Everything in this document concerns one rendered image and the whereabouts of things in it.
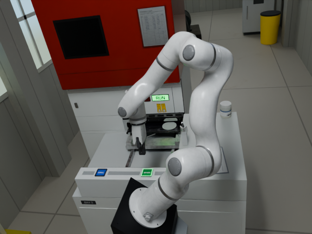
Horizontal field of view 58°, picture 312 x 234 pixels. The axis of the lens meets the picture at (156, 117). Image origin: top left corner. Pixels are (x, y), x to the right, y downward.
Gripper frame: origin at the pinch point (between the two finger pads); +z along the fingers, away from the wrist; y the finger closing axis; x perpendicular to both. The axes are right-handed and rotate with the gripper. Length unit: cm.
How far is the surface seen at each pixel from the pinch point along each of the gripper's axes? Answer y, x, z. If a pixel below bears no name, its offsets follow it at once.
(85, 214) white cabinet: -5, -42, 44
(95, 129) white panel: -62, -53, 14
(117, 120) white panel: -61, -33, 6
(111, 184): 0.3, -19.6, 19.8
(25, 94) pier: -97, -131, -9
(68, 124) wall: -181, -145, 54
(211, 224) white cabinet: -5, 32, 49
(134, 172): -4.6, -7.3, 15.3
